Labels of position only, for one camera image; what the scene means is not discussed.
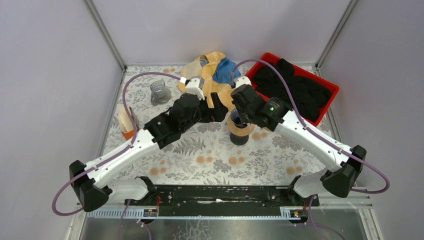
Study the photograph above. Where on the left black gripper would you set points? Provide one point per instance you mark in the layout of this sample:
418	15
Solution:
208	108

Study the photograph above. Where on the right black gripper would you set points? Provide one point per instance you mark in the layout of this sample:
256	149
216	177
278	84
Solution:
243	118

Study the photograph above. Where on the wooden ring holder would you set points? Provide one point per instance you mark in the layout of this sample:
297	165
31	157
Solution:
241	132

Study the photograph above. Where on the dark glass carafe red rim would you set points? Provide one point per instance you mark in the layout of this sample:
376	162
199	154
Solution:
238	140

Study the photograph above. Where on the white paper coffee filter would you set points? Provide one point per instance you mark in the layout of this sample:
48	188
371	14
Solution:
124	120

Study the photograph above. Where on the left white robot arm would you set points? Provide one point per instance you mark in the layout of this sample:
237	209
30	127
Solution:
92	181

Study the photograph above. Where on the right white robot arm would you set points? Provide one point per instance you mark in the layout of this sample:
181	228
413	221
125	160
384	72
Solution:
341	170

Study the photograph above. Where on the orange filter holder box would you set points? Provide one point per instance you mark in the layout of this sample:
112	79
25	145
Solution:
129	135

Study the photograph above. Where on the clear glass pitcher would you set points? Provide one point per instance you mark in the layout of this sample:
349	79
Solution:
160	94

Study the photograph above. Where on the yellow cloth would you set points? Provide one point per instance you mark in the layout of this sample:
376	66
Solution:
205	66

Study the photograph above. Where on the blue cloth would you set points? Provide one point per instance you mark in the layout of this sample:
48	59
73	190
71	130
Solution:
223	71

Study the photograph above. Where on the black cloth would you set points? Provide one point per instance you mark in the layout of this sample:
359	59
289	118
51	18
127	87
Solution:
309	95

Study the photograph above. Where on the red plastic bin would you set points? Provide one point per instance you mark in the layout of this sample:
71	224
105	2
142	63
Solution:
272	59

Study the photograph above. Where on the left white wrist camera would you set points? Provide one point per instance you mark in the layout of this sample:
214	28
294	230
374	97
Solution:
194	86

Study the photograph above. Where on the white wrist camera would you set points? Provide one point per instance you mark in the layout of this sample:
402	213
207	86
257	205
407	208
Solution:
241	80
194	86

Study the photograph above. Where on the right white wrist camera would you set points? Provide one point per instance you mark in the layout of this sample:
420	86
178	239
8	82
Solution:
241	80

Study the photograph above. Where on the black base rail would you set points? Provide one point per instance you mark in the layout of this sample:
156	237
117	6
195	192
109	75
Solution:
219	200

